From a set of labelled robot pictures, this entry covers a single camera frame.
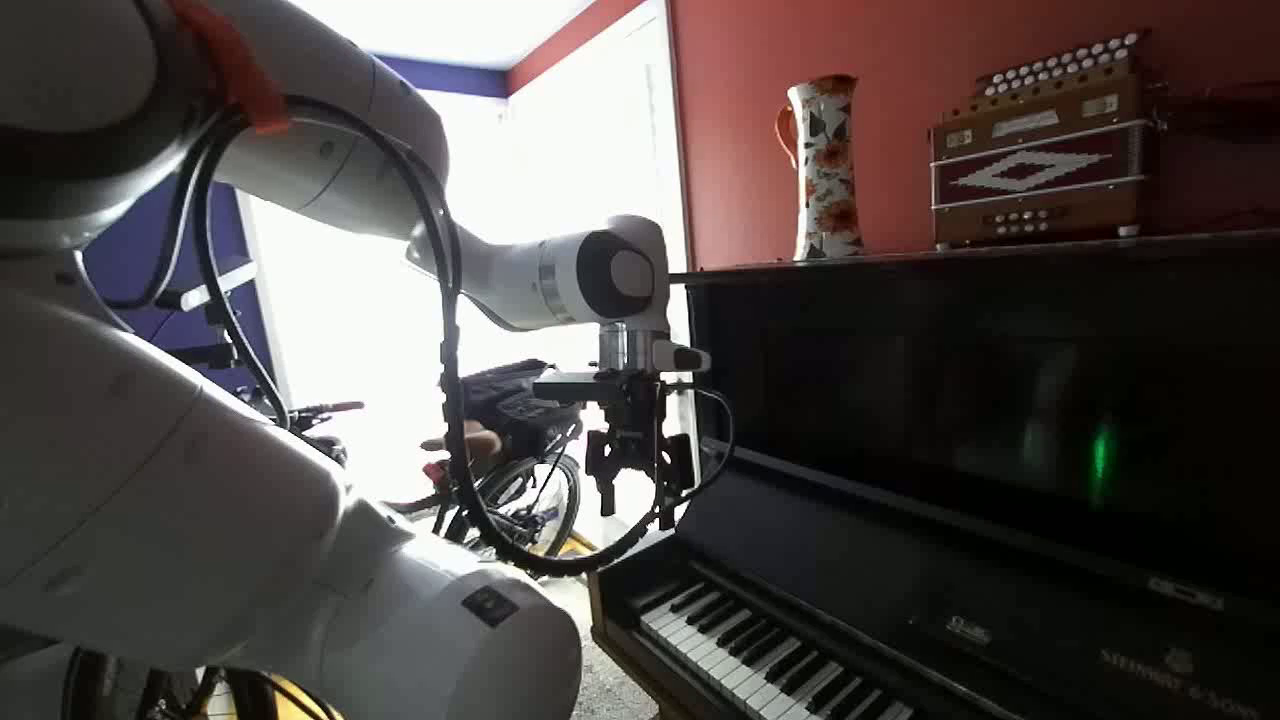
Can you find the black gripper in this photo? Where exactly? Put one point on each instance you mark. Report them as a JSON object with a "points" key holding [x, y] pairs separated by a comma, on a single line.
{"points": [[628, 413]]}

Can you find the black piano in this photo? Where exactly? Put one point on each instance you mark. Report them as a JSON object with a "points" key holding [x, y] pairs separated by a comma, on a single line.
{"points": [[975, 442]]}

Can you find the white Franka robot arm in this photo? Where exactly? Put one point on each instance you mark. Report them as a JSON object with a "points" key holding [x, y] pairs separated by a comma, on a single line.
{"points": [[161, 494]]}

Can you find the black bicycle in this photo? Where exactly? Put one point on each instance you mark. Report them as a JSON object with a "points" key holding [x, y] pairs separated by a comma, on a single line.
{"points": [[527, 442]]}

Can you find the floral white ceramic pitcher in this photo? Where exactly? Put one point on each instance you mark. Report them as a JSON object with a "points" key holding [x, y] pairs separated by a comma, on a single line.
{"points": [[824, 167]]}

